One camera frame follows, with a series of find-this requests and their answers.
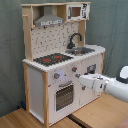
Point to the small metal toy pot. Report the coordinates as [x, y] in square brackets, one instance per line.
[79, 52]

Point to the black toy stovetop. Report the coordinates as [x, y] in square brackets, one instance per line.
[52, 59]

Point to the white wooden toy kitchen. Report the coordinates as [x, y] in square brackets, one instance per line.
[40, 84]

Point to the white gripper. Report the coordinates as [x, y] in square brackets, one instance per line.
[95, 81]

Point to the toy oven door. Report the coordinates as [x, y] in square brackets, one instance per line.
[64, 97]

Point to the grey toy range hood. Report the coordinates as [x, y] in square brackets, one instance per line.
[48, 18]

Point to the white toy microwave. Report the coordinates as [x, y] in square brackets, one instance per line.
[77, 11]

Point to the red left stove knob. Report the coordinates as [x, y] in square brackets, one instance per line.
[56, 75]

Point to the grey toy sink basin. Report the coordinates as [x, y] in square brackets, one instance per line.
[87, 50]

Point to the red right stove knob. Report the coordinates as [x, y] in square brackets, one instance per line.
[74, 69]

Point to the red stove knob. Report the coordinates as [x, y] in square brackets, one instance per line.
[56, 75]
[74, 69]

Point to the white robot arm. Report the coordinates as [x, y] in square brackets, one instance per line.
[116, 87]

